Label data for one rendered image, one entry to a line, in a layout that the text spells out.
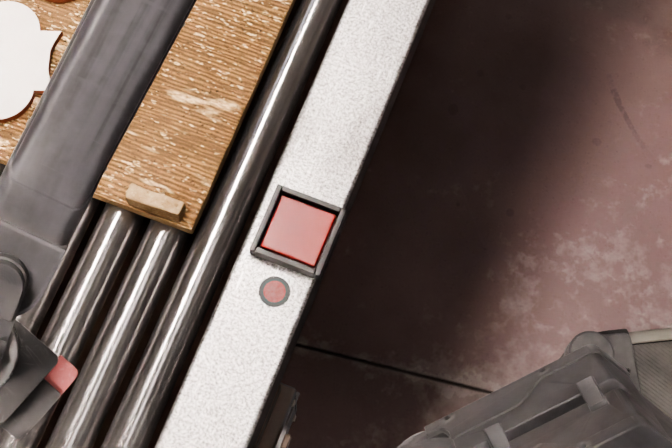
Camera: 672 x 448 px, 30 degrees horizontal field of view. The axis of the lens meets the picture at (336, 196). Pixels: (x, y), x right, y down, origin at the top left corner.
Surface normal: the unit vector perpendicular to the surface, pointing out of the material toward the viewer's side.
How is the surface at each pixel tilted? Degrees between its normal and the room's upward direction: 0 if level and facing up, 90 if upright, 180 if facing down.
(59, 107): 39
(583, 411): 55
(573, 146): 0
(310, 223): 0
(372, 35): 0
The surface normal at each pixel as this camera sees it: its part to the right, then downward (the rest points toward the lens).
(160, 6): 0.13, 0.37
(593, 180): 0.02, -0.34
